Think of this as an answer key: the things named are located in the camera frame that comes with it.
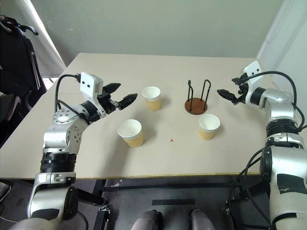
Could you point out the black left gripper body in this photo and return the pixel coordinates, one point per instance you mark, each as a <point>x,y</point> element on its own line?
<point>106,103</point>

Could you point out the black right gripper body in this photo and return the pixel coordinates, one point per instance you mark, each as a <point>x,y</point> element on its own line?
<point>243,92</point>

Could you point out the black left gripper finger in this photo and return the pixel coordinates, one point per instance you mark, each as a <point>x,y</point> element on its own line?
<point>112,87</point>
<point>128,100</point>

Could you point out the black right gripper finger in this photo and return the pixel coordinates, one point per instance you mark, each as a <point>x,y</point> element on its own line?
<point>226,94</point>
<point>239,79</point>

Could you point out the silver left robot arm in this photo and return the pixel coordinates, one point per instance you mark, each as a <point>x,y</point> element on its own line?
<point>61,117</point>

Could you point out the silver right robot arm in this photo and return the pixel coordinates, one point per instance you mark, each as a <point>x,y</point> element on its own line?
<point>280,95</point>

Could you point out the ribbed tan paper cup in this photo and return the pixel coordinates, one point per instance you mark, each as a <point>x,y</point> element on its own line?
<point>153,103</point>
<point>135,140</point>
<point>207,134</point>

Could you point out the black office chair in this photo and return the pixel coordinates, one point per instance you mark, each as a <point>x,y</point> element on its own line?
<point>16,67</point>

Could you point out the black tape strip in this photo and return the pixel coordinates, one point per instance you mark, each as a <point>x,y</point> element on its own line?
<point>173,202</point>

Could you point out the dark grey rounded shape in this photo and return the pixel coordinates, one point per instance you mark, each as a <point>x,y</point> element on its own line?
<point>201,220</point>
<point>146,220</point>

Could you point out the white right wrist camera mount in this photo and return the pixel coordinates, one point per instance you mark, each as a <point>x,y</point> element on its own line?
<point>253,69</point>

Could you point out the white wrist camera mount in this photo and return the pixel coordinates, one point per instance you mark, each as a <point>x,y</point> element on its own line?
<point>253,69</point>
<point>88,83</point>

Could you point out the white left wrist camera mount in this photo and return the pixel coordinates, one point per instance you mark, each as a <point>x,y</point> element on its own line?
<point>88,83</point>

